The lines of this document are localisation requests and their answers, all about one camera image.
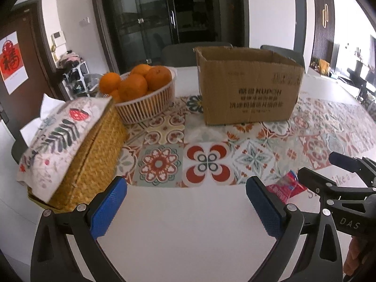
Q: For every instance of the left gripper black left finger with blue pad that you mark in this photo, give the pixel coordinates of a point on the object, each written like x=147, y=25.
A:
x=52, y=257

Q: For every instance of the dark grey chair left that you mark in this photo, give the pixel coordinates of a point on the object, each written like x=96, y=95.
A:
x=183, y=55

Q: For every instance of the woven tissue box floral cover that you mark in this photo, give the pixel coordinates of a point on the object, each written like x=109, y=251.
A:
x=73, y=155

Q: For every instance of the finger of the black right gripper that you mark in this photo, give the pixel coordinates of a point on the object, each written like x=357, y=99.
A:
x=364, y=167
x=328, y=189

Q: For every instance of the white intercom panel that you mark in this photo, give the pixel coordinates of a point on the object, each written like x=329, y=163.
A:
x=58, y=38

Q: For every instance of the orange front large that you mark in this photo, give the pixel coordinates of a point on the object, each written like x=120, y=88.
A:
x=133, y=87

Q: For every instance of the orange right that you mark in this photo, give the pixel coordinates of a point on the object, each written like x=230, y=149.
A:
x=157, y=77

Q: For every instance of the brown cardboard box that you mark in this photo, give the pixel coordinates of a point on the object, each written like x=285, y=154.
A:
x=245, y=85

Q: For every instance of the red snack packet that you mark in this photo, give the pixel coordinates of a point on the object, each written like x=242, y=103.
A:
x=287, y=187

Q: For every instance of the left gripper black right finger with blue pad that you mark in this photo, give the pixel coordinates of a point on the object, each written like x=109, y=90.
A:
x=320, y=258

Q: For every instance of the patterned tile table mat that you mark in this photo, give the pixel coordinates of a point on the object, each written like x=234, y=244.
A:
x=177, y=148

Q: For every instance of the orange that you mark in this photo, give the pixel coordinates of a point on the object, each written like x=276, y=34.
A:
x=157, y=77
x=109, y=82

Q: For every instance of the dark grey chair right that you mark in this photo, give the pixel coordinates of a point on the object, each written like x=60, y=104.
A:
x=291, y=54

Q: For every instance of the dark grey chair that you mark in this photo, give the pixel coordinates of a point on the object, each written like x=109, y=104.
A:
x=183, y=55
x=291, y=54

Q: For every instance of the person's right hand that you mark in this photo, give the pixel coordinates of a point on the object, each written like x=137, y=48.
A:
x=355, y=256

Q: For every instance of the orange left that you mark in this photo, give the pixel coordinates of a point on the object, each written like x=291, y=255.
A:
x=109, y=82

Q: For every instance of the dark wood wall panel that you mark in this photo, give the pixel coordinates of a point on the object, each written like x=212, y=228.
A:
x=324, y=34

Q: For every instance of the white shoe rack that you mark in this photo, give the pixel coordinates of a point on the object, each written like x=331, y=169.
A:
x=74, y=80

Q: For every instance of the dark glass sliding door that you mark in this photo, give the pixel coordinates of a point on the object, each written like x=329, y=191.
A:
x=136, y=32

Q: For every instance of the red fu door poster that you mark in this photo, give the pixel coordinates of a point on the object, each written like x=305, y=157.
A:
x=13, y=70

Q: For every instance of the white plastic fruit basket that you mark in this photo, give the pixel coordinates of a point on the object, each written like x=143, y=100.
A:
x=148, y=106

